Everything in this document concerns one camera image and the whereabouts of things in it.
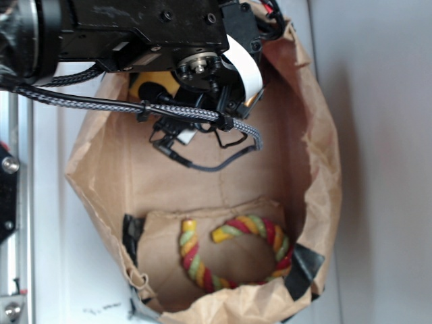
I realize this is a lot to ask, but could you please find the brown paper bag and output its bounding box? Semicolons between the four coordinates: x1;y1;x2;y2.
65;24;342;323

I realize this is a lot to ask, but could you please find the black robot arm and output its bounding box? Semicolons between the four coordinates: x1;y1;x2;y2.
1;1;263;149

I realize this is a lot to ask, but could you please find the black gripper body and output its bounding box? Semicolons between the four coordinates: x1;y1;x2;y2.
152;1;263;149

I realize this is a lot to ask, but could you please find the aluminium frame rail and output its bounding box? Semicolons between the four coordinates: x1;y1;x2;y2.
1;92;35;323

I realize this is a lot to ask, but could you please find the grey braided cable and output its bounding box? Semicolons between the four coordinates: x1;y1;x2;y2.
13;65;264;152

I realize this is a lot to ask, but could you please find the black metal bracket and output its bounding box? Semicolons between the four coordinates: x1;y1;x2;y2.
0;142;20;244

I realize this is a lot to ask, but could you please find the yellow green sponge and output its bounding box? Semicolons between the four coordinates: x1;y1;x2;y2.
128;72;180;101

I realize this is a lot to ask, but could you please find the black foam microphone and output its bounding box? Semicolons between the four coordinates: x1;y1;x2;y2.
138;82;171;103

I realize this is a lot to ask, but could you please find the red yellow green rope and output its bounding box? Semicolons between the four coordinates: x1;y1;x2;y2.
179;214;294;294

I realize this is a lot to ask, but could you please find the silver corner bracket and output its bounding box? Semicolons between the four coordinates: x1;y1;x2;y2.
0;295;28;324

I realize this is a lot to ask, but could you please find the white flat ribbon cable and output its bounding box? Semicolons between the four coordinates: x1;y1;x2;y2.
221;33;264;99

